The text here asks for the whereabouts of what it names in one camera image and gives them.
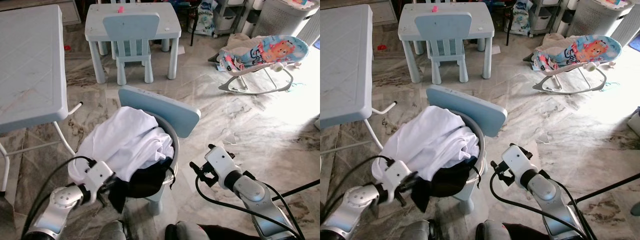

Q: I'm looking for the grey laundry basket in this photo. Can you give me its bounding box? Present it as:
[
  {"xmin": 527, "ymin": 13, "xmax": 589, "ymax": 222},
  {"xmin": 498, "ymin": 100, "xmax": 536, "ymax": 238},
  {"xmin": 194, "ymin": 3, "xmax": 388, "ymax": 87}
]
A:
[
  {"xmin": 145, "ymin": 111, "xmax": 181, "ymax": 201},
  {"xmin": 452, "ymin": 111, "xmax": 487, "ymax": 201}
]

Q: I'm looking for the left robot leg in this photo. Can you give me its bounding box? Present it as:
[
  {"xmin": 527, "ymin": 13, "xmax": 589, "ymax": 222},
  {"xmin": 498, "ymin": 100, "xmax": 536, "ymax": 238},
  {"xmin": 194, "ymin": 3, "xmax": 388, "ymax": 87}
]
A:
[
  {"xmin": 402, "ymin": 219, "xmax": 436, "ymax": 240},
  {"xmin": 99, "ymin": 220, "xmax": 130, "ymax": 240}
]

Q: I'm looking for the robot leg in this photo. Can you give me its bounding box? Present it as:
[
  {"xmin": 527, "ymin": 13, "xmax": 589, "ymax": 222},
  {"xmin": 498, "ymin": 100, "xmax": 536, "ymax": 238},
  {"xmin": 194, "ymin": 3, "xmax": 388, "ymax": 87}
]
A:
[
  {"xmin": 402, "ymin": 219, "xmax": 436, "ymax": 240},
  {"xmin": 475, "ymin": 221, "xmax": 516, "ymax": 240},
  {"xmin": 99, "ymin": 220, "xmax": 130, "ymax": 240},
  {"xmin": 165, "ymin": 221, "xmax": 211, "ymax": 240}
]

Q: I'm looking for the right robot leg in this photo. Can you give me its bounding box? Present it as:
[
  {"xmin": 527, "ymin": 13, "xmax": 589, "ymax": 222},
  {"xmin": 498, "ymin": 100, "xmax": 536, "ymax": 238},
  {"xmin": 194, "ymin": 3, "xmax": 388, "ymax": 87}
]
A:
[
  {"xmin": 165, "ymin": 221, "xmax": 211, "ymax": 240},
  {"xmin": 475, "ymin": 221, "xmax": 516, "ymax": 240}
]

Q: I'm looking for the black metal bar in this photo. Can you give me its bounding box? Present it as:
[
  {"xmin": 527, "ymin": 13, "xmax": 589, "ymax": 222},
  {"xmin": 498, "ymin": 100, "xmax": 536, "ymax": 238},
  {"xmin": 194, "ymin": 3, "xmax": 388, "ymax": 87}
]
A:
[
  {"xmin": 575, "ymin": 172, "xmax": 640, "ymax": 203},
  {"xmin": 270, "ymin": 179, "xmax": 321, "ymax": 201}
]

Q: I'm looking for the colourful baby bouncer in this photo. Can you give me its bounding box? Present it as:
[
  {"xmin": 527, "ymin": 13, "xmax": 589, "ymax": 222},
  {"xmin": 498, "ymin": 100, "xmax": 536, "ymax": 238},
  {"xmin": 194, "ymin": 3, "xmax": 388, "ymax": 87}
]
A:
[
  {"xmin": 523, "ymin": 34, "xmax": 623, "ymax": 95},
  {"xmin": 209, "ymin": 34, "xmax": 310, "ymax": 96}
]

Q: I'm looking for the white blue diaper package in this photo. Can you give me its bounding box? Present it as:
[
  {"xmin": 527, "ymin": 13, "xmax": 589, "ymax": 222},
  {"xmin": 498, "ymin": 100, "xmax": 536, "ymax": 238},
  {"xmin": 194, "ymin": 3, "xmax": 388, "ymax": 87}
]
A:
[
  {"xmin": 192, "ymin": 0, "xmax": 221, "ymax": 37},
  {"xmin": 510, "ymin": 0, "xmax": 536, "ymax": 37}
]

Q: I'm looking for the white storage trolley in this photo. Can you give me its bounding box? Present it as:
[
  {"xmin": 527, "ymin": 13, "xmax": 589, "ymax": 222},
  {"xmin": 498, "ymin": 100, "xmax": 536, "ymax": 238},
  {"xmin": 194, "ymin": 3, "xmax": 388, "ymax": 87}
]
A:
[
  {"xmin": 532, "ymin": 0, "xmax": 568, "ymax": 38},
  {"xmin": 215, "ymin": 0, "xmax": 251, "ymax": 38}
]

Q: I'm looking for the small light blue kids table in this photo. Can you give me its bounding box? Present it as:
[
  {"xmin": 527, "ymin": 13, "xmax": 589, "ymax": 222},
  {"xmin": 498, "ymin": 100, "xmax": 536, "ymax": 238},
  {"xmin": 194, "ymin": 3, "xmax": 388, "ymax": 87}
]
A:
[
  {"xmin": 398, "ymin": 2, "xmax": 495, "ymax": 83},
  {"xmin": 85, "ymin": 2, "xmax": 182, "ymax": 85}
]

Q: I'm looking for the small light blue kids chair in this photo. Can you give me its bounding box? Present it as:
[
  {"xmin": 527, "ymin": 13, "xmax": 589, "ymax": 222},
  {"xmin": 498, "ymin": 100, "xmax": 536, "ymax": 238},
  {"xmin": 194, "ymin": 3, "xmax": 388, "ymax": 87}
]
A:
[
  {"xmin": 415, "ymin": 12, "xmax": 473, "ymax": 85},
  {"xmin": 102, "ymin": 12, "xmax": 161, "ymax": 86}
]

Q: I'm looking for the large light blue table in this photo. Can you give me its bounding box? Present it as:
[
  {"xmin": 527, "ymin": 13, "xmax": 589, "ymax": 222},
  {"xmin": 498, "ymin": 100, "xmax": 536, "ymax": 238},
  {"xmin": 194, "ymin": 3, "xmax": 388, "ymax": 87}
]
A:
[
  {"xmin": 0, "ymin": 5, "xmax": 83, "ymax": 198},
  {"xmin": 320, "ymin": 4, "xmax": 398, "ymax": 156}
]

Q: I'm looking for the white ribbed appliance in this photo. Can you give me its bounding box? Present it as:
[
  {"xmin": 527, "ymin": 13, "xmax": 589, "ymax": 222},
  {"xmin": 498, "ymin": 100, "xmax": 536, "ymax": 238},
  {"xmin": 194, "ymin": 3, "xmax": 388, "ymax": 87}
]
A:
[
  {"xmin": 565, "ymin": 0, "xmax": 640, "ymax": 46},
  {"xmin": 250, "ymin": 0, "xmax": 321, "ymax": 46}
]

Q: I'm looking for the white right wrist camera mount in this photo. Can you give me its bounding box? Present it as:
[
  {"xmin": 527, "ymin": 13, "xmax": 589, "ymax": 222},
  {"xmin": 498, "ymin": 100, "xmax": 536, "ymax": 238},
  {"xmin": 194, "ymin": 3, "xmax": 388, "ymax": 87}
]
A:
[
  {"xmin": 501, "ymin": 145, "xmax": 536, "ymax": 183},
  {"xmin": 204, "ymin": 147, "xmax": 237, "ymax": 183}
]

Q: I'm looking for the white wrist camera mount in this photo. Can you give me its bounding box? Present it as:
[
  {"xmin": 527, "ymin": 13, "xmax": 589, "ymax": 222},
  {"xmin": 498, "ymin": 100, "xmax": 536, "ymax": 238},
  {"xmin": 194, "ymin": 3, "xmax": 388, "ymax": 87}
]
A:
[
  {"xmin": 501, "ymin": 145, "xmax": 536, "ymax": 183},
  {"xmin": 382, "ymin": 160, "xmax": 413, "ymax": 191},
  {"xmin": 204, "ymin": 147, "xmax": 237, "ymax": 183},
  {"xmin": 82, "ymin": 160, "xmax": 115, "ymax": 190}
]

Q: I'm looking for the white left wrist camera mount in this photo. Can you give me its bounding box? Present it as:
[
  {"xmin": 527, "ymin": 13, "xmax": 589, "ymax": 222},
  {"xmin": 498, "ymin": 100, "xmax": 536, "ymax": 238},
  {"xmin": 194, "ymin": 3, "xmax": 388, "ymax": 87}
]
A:
[
  {"xmin": 382, "ymin": 160, "xmax": 413, "ymax": 191},
  {"xmin": 82, "ymin": 160, "xmax": 115, "ymax": 190}
]

